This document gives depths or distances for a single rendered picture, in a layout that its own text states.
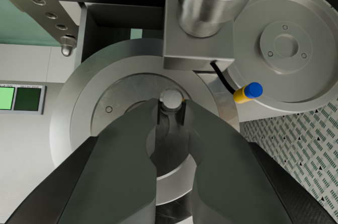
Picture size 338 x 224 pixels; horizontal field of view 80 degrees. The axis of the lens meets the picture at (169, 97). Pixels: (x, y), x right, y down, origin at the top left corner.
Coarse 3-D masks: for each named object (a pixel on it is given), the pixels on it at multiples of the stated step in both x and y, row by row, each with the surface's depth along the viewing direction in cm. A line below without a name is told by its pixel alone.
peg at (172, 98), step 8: (168, 88) 12; (176, 88) 12; (160, 96) 12; (168, 96) 11; (176, 96) 11; (160, 104) 12; (168, 104) 11; (176, 104) 11; (168, 112) 12; (176, 112) 13
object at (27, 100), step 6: (18, 90) 48; (24, 90) 48; (30, 90) 48; (36, 90) 48; (18, 96) 48; (24, 96) 48; (30, 96) 48; (36, 96) 48; (18, 102) 47; (24, 102) 47; (30, 102) 47; (36, 102) 47; (18, 108) 47; (24, 108) 47; (30, 108) 47; (36, 108) 47
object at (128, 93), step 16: (128, 80) 14; (144, 80) 14; (160, 80) 14; (112, 96) 14; (128, 96) 14; (144, 96) 14; (96, 112) 14; (112, 112) 14; (160, 112) 14; (96, 128) 14; (160, 128) 14; (176, 128) 14; (160, 144) 14; (176, 144) 14; (160, 160) 13; (176, 160) 14; (160, 176) 13
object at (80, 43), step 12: (84, 12) 18; (84, 24) 18; (96, 24) 20; (84, 36) 18; (96, 36) 21; (108, 36) 25; (120, 36) 32; (84, 48) 18; (96, 48) 21; (84, 60) 18
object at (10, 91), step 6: (0, 90) 48; (6, 90) 48; (12, 90) 48; (0, 96) 47; (6, 96) 47; (12, 96) 47; (0, 102) 47; (6, 102) 47; (0, 108) 47; (6, 108) 47
